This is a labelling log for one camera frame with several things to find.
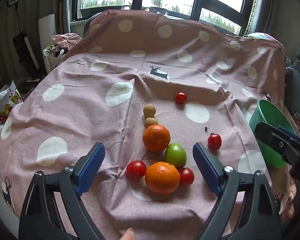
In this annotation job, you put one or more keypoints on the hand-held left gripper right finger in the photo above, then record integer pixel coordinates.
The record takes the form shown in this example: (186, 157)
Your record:
(205, 170)

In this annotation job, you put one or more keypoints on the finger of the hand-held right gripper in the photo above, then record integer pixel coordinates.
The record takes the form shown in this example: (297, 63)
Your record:
(281, 144)
(291, 133)

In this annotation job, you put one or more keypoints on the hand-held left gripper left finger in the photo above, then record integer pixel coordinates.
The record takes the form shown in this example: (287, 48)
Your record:
(91, 170)

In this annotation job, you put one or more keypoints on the green plastic bowl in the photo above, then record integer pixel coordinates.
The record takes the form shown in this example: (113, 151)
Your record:
(265, 150)

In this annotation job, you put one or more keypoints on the red cherry tomato with stem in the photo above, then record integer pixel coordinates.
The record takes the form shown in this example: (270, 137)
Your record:
(214, 141)

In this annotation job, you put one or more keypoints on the orange mandarin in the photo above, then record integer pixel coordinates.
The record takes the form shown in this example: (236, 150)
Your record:
(156, 138)
(162, 178)

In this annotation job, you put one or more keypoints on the person's right hand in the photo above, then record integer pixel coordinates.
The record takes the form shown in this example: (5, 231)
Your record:
(288, 210)

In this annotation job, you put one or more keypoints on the person's left hand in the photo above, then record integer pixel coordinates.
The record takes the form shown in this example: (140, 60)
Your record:
(128, 234)

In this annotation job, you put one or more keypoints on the red patterned cloth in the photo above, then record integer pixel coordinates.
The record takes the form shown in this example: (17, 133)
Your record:
(298, 122)

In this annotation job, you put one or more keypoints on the small dark stem piece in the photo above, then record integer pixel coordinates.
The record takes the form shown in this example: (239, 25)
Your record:
(207, 128)

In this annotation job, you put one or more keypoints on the pink polka dot cloth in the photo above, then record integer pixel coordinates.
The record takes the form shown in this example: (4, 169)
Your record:
(90, 120)

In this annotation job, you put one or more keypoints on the brown longan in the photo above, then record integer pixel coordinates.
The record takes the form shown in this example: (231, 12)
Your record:
(149, 110)
(151, 122)

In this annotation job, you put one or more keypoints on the light blue cloth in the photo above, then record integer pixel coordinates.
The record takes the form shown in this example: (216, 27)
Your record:
(257, 35)

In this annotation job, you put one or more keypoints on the printed paper bag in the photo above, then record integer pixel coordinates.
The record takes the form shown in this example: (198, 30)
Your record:
(7, 97)

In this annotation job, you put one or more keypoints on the black and white patterned bag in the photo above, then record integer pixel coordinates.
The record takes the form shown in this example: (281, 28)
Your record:
(52, 50)

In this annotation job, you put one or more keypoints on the grey curtain with trim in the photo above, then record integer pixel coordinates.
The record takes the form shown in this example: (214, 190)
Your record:
(265, 5)

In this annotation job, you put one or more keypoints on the pink crumpled clothes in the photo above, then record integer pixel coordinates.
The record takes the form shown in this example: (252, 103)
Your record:
(67, 38)

